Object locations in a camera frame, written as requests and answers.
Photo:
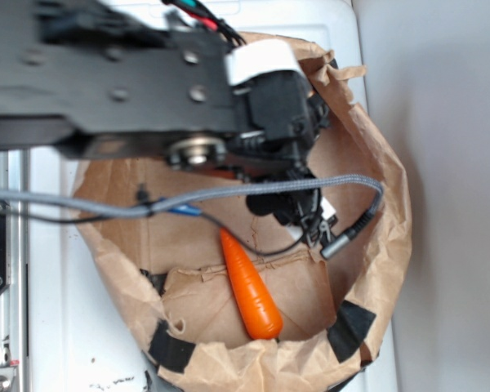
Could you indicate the aluminium rail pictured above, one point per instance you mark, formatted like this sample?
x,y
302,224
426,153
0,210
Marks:
x,y
14,331

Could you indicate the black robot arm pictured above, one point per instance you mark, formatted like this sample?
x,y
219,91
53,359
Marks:
x,y
95,83

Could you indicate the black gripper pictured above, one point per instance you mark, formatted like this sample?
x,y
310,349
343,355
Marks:
x,y
285,116

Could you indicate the orange plastic carrot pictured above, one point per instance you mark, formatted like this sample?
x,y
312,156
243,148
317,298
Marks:
x,y
256,306

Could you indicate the brown paper bag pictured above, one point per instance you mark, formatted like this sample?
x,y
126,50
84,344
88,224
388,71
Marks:
x,y
167,277

